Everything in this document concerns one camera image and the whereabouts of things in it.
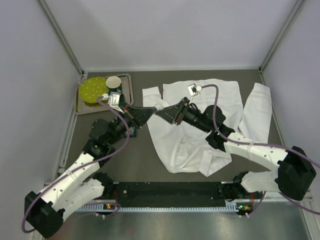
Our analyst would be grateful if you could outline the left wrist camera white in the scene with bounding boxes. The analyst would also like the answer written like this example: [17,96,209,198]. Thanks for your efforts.
[102,92,122,111]

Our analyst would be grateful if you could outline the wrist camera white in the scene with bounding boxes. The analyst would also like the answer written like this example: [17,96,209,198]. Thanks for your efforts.
[102,92,122,111]
[187,83,202,97]

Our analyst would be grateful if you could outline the black square frame right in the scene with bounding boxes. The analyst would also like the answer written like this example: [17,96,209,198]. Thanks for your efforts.
[125,126,137,138]

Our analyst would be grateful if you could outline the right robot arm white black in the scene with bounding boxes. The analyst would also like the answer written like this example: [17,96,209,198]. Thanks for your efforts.
[155,97,317,201]

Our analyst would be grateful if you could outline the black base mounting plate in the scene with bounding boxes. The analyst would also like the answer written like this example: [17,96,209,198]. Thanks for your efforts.
[99,181,255,208]

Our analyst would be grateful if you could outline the round clear blue brooch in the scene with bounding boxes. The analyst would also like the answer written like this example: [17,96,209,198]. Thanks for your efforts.
[129,127,136,136]

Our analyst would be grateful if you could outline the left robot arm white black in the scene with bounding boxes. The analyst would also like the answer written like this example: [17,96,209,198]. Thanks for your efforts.
[21,103,156,238]

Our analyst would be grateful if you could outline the white cup dark base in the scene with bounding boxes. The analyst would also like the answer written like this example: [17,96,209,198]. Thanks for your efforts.
[105,76,123,95]

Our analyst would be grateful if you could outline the silver metal tray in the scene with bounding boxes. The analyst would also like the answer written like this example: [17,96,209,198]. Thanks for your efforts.
[74,72,135,116]

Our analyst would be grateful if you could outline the white shirt garment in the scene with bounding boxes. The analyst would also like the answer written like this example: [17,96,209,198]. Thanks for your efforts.
[142,79,272,177]

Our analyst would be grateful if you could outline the grey slotted cable duct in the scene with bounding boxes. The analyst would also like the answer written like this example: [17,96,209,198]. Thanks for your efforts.
[76,202,253,213]

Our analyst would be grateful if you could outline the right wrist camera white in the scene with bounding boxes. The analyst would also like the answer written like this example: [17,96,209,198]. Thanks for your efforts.
[187,83,202,97]

